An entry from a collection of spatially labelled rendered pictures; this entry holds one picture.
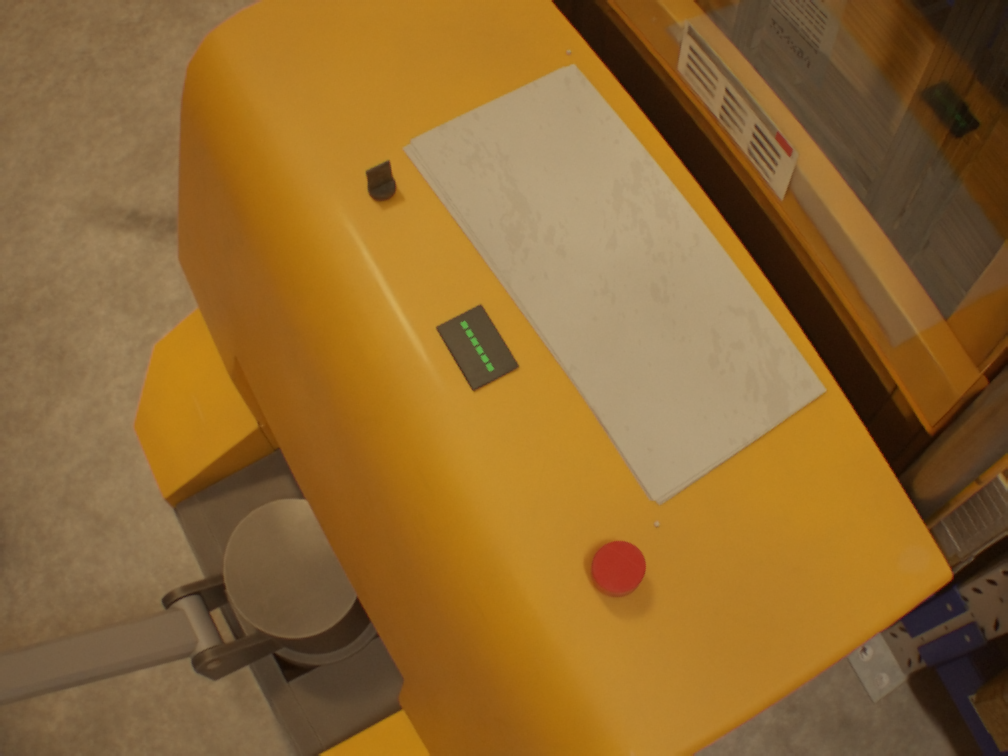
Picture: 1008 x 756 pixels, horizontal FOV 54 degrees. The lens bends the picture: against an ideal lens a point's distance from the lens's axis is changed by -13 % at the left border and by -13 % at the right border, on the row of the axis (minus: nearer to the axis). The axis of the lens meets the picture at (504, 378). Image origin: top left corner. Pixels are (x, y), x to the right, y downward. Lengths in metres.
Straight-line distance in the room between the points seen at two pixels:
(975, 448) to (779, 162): 0.27
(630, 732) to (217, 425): 0.82
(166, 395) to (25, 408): 0.55
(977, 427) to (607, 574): 0.28
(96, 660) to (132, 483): 0.64
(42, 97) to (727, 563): 1.86
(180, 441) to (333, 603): 0.34
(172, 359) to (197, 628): 0.39
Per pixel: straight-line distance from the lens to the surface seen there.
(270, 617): 1.29
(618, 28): 1.11
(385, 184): 0.93
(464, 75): 1.00
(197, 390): 1.48
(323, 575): 1.29
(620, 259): 0.90
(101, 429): 1.92
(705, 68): 0.90
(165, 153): 2.15
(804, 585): 0.84
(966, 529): 1.30
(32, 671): 1.26
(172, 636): 1.33
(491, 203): 0.92
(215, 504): 1.50
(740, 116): 0.88
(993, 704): 1.48
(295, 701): 1.43
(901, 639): 1.73
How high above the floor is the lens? 1.68
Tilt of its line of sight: 68 degrees down
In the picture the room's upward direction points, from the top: 2 degrees counter-clockwise
